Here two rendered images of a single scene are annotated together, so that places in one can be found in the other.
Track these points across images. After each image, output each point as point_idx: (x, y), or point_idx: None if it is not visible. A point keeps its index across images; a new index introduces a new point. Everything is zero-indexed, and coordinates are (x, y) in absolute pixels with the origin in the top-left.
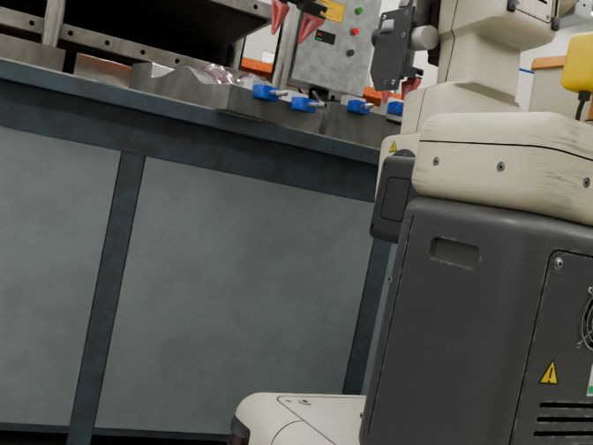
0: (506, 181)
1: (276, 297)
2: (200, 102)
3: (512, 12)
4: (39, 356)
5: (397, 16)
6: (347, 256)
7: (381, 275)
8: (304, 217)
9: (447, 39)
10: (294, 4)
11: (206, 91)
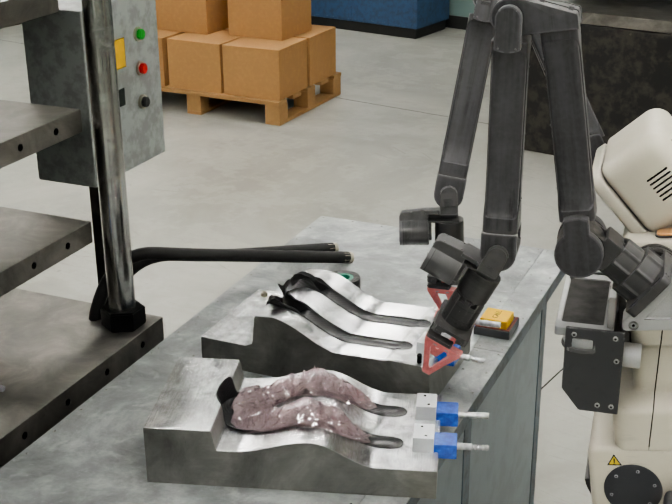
0: None
1: None
2: (372, 489)
3: None
4: None
5: (598, 338)
6: (452, 497)
7: (468, 485)
8: (432, 501)
9: (649, 347)
10: (115, 108)
11: (380, 477)
